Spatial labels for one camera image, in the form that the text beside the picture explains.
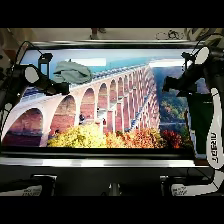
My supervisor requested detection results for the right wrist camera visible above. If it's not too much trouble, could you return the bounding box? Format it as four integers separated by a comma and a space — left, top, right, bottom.
181, 50, 197, 70

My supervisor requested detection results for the grey-green garment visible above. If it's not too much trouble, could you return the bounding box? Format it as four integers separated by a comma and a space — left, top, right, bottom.
52, 59, 95, 85

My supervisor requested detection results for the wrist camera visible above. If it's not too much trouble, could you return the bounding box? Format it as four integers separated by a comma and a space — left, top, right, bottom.
181, 50, 197, 70
37, 52, 54, 78

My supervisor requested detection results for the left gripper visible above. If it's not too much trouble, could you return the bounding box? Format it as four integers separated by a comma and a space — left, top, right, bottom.
46, 81, 71, 97

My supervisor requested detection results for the black cable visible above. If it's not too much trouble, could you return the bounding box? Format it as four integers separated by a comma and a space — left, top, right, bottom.
191, 32, 218, 54
13, 40, 44, 68

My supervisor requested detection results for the dark green garment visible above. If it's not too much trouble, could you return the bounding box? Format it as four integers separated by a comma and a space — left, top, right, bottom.
185, 91, 215, 157

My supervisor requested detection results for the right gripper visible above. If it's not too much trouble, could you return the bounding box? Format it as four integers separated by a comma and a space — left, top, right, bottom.
162, 75, 188, 98

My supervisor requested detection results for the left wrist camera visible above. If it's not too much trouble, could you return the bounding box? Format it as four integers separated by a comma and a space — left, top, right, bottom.
37, 52, 54, 78

